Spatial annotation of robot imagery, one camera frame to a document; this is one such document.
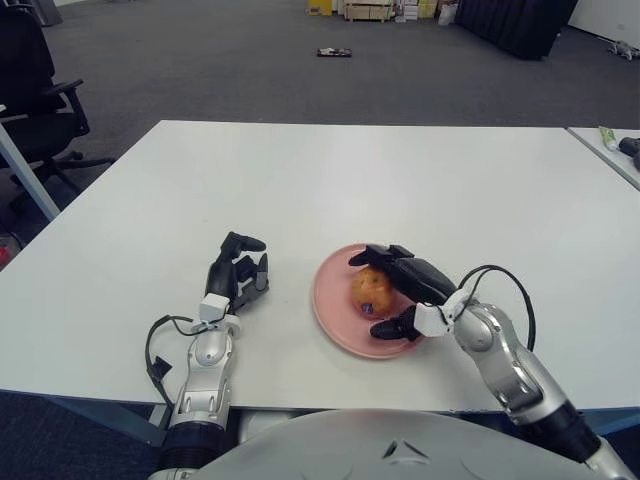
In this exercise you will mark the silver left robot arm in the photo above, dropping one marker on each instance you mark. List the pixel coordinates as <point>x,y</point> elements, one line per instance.
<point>207,360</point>

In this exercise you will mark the black cabinet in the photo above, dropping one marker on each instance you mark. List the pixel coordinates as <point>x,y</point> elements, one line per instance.
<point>515,25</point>

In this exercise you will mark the yellow box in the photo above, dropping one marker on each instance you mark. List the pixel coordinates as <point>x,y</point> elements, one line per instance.
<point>320,6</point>

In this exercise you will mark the red yellow apple with sticker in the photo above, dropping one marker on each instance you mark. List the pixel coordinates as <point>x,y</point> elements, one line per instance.
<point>372,292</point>

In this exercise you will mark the black flat object on floor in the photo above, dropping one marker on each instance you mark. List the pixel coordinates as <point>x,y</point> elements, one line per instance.
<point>335,52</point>

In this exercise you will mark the green white packet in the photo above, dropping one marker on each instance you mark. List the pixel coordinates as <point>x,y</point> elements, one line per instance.
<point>607,138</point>

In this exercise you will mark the black office chair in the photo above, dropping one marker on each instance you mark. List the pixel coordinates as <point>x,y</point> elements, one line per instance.
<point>30,100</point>

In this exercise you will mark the black grey tool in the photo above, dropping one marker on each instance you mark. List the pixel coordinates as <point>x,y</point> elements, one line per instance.
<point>631,147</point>

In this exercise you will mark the wooden crate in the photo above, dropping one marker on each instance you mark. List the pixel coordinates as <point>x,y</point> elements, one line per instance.
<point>367,10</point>

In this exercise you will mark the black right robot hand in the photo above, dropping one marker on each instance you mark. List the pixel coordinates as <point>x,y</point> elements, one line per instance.
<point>420,280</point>

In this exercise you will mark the grey object on floor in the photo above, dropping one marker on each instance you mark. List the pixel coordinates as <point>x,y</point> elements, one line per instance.
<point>622,49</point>

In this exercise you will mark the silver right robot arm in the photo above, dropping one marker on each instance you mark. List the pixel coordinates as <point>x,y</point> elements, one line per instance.
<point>515,370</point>

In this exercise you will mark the white grey robot torso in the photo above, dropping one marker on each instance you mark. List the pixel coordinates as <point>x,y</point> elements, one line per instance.
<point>350,445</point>

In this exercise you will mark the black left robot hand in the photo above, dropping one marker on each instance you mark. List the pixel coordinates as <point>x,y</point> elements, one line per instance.
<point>222,277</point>

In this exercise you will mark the light grey slanted desk leg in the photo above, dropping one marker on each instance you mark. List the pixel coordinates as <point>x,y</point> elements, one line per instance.
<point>25,170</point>

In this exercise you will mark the small red object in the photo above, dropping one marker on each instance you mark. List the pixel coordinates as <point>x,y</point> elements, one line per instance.
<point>3,254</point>

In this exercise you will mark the white bag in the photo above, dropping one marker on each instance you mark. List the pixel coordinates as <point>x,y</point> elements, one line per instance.
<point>446,14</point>

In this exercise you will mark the pink round plate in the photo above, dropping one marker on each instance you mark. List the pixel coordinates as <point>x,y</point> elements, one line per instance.
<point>332,300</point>

